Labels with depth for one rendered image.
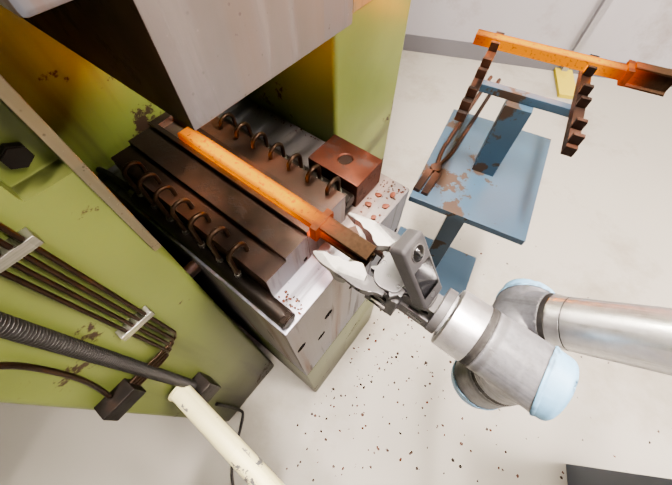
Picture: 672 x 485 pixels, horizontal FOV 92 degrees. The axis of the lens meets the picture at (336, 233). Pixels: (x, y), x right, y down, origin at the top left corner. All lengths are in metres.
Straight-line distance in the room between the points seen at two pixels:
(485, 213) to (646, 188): 1.72
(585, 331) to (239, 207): 0.56
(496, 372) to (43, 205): 0.53
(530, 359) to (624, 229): 1.83
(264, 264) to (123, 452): 1.22
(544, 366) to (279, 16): 0.46
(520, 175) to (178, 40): 0.93
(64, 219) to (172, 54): 0.25
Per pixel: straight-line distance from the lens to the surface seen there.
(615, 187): 2.45
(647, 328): 0.58
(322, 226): 0.51
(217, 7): 0.26
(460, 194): 0.93
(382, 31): 0.76
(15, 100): 0.38
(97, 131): 0.82
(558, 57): 0.97
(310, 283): 0.57
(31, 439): 1.84
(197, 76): 0.26
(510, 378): 0.49
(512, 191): 0.99
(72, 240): 0.46
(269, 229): 0.54
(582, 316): 0.60
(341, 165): 0.63
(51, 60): 0.76
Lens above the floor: 1.44
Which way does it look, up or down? 59 degrees down
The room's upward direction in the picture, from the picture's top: straight up
